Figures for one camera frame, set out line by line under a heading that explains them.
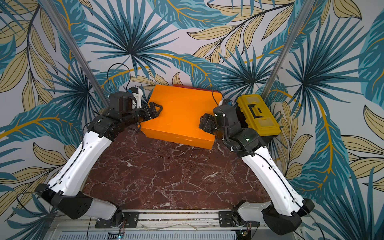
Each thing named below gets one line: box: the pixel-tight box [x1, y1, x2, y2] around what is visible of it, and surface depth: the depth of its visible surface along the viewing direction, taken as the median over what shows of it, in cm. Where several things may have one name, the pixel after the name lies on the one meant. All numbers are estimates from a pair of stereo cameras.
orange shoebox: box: [140, 85, 223, 150], surface depth 66 cm
